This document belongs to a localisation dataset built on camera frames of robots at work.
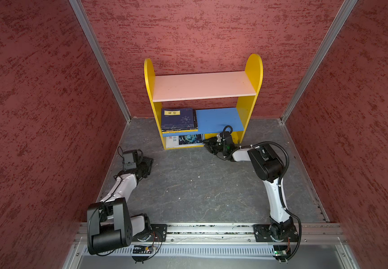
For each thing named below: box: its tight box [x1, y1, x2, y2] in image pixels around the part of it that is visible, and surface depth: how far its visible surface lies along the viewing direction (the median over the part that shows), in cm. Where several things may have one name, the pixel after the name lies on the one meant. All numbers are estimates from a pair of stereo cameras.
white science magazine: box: [165, 134, 206, 148], surface depth 108 cm
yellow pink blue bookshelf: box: [144, 53, 264, 150], surface depth 88 cm
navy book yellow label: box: [160, 107, 198, 131], surface depth 96 cm
